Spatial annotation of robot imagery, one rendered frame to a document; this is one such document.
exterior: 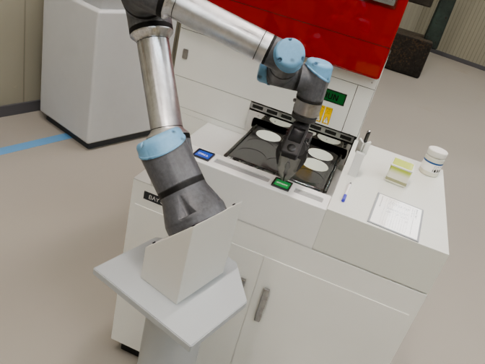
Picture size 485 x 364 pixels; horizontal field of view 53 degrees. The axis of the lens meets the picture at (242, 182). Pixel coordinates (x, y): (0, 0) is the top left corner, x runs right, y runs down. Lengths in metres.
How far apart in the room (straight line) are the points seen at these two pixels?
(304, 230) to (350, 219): 0.14
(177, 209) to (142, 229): 0.60
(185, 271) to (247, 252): 0.47
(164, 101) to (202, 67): 0.82
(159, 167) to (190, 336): 0.38
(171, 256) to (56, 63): 2.61
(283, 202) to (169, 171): 0.45
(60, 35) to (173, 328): 2.65
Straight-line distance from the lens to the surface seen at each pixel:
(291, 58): 1.18
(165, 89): 1.29
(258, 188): 1.44
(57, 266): 2.51
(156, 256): 1.16
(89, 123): 3.39
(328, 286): 1.55
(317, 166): 1.81
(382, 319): 1.59
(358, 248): 1.46
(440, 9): 8.36
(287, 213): 1.45
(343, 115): 1.97
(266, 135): 1.94
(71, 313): 2.29
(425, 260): 1.47
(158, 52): 1.32
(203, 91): 2.11
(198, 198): 1.10
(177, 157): 1.11
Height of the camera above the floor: 1.63
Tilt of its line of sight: 28 degrees down
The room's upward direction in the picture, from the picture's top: 15 degrees clockwise
